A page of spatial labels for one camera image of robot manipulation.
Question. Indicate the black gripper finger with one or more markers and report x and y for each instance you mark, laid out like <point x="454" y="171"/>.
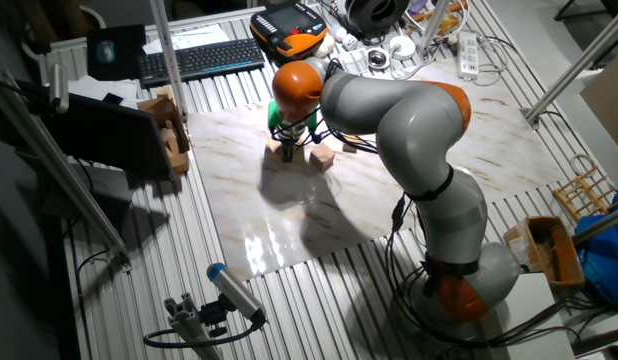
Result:
<point x="288" y="155"/>

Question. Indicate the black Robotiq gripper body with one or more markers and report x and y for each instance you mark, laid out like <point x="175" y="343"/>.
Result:
<point x="290" y="141"/>

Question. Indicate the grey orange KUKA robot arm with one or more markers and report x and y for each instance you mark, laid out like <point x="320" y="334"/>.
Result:
<point x="419" y="130"/>

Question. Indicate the stack of white papers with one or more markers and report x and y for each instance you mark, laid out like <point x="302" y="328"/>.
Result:
<point x="101" y="89"/>

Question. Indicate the white marble pattern mat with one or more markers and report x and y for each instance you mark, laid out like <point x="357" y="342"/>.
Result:
<point x="269" y="210"/>

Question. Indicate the white round object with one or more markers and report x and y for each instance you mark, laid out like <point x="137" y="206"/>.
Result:
<point x="325" y="46"/>

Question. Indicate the clear plastic container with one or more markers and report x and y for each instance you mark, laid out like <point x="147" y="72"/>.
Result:
<point x="353" y="61"/>

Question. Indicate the orange black teach pendant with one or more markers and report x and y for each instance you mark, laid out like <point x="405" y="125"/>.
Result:
<point x="289" y="27"/>

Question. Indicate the white power plug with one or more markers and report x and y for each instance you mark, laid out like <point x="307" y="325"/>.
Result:
<point x="346" y="37"/>

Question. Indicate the silver round dish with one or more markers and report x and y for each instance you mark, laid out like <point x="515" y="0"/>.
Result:
<point x="377" y="58"/>

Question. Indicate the black computer keyboard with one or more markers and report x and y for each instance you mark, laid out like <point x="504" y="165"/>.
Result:
<point x="201" y="59"/>

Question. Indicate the brown cardboard box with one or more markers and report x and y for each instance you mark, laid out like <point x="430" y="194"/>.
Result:
<point x="159" y="107"/>

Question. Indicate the white paper sheet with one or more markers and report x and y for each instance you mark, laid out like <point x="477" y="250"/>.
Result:
<point x="189" y="37"/>

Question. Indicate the white round puck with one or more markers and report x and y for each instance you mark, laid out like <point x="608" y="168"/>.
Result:
<point x="402" y="47"/>

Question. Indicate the black filament spool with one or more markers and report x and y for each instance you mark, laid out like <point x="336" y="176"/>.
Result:
<point x="376" y="14"/>

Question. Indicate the black monitor screen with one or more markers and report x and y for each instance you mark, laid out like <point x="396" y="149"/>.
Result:
<point x="109" y="132"/>

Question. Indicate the black mouse pad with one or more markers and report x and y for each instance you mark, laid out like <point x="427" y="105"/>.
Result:
<point x="124" y="55"/>

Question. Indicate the white power strip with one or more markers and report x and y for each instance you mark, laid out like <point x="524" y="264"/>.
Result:
<point x="467" y="55"/>

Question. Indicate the dark computer mouse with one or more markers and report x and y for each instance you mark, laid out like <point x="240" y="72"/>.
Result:
<point x="106" y="51"/>

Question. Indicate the slanted aluminium profile beam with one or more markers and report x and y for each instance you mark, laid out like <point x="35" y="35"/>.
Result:
<point x="64" y="175"/>

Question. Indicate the orange brown bin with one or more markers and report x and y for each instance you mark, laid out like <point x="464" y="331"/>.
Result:
<point x="549" y="245"/>

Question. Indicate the wooden lattice rack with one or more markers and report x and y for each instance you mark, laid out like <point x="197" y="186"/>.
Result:
<point x="586" y="192"/>

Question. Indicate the brown cardboard sheet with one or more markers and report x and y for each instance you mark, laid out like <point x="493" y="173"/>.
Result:
<point x="611" y="100"/>

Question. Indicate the blue bag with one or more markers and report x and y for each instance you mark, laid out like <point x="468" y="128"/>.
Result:
<point x="606" y="255"/>

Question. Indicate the silver camera with blue end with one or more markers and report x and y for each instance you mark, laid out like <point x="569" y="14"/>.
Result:
<point x="234" y="290"/>

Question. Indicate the aluminium profile post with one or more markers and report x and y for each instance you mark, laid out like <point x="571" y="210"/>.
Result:
<point x="584" y="60"/>
<point x="433" y="25"/>
<point x="168" y="60"/>

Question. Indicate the black camera clamp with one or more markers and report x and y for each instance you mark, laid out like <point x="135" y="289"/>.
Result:
<point x="214" y="315"/>

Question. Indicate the short aluminium mount profile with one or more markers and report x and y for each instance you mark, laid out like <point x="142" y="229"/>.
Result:
<point x="189" y="325"/>

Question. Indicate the silver depth camera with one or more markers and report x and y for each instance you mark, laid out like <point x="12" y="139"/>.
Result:
<point x="59" y="87"/>

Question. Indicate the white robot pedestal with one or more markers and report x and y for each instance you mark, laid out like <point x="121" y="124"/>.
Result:
<point x="534" y="320"/>

